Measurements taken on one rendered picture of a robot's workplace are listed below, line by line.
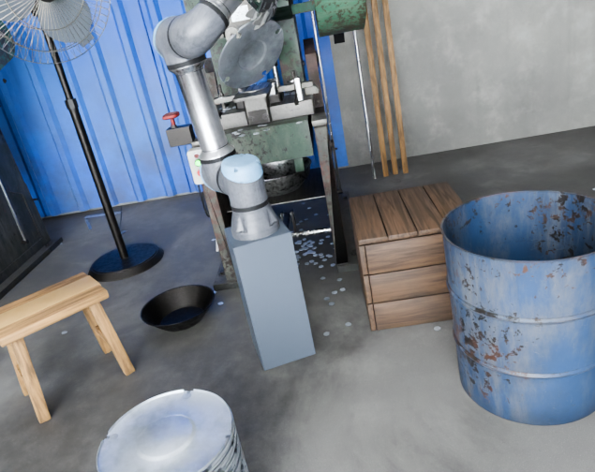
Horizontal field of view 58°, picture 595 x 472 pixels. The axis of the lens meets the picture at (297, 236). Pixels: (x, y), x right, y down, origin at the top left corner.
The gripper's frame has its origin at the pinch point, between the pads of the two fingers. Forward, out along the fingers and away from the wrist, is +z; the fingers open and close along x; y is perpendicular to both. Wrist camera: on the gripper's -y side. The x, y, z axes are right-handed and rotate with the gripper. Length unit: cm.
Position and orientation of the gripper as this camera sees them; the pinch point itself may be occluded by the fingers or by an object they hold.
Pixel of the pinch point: (256, 24)
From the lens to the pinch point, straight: 201.5
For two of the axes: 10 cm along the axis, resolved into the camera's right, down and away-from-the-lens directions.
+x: 6.7, 7.3, -1.7
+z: -4.1, 5.5, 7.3
